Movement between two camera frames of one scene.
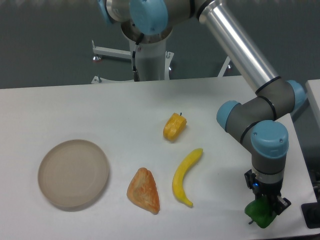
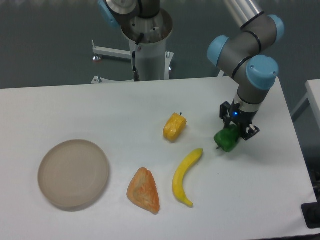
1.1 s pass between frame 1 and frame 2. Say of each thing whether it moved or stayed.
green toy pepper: moved
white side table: stayed
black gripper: moved
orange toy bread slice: stayed
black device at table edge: stayed
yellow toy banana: stayed
